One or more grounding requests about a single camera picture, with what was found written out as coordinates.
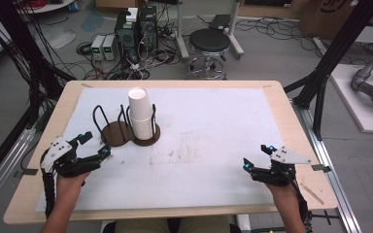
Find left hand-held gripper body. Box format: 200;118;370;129
39;135;93;179

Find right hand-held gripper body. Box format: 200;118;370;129
250;146;313;187

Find person's right hand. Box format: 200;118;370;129
264;181;301;208

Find person's left hand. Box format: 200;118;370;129
55;170;92;203

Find grey tape strip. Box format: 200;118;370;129
311;163;332;174
12;167;40;179

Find thin wooden stick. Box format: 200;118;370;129
298;182;325;206

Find white table mat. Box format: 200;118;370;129
34;86;303;214

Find stack of white paper cups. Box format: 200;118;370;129
127;86;156;141

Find grey power supply unit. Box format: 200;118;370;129
89;34;107;62
102;34;119;62

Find white platform board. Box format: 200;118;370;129
329;62;373;135

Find person's legs in khaki trousers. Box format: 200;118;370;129
114;216;231;233

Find black computer tower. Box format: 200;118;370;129
138;5;159;52
114;11;141;64

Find black round stool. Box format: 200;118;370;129
184;27;232;82

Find white metal stand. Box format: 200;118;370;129
174;0;246;63

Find brown cardboard box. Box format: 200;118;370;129
296;0;364;41

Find black wire cup holder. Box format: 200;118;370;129
91;103;162;149

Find black cable chain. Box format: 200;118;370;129
40;150;58;219
290;181;315;233

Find aluminium floor rail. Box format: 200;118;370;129
0;125;37;218
291;99;364;233

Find black metal frame post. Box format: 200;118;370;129
0;0;77;192
283;0;373;141

